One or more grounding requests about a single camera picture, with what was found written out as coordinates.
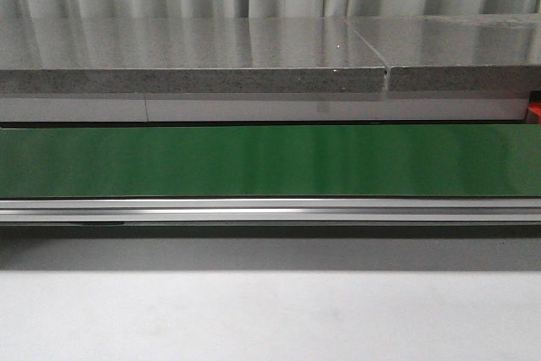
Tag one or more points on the aluminium conveyor side rail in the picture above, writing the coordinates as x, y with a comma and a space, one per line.
282, 210

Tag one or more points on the grey speckled stone slab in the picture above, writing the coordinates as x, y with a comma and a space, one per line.
181, 56

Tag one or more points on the green conveyor belt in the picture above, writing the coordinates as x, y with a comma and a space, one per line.
442, 160

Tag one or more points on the red object at edge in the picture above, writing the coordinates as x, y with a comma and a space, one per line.
533, 112

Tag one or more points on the white cabinet panel under slab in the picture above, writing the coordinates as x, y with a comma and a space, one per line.
154, 108

